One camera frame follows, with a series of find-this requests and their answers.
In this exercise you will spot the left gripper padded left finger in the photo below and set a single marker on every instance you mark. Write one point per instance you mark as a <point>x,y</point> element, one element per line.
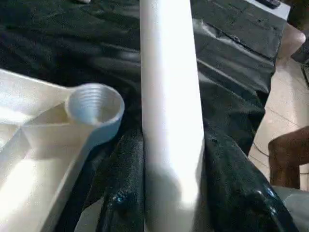
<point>123,193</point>

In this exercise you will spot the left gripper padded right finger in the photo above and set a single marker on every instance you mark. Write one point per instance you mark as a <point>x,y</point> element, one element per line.
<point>241,193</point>

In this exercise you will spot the white plastic table leg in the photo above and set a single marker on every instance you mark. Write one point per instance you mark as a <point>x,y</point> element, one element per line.
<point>169,96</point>

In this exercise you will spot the white board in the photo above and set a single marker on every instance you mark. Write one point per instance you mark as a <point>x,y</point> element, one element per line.
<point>277,10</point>

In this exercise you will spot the brown chair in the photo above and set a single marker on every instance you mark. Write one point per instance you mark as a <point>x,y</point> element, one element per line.
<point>289,159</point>

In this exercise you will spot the black plastic mat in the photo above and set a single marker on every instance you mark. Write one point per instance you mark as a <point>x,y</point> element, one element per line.
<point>231,58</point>

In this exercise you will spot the white plastic table top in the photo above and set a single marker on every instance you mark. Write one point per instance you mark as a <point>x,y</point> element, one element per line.
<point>38,145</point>

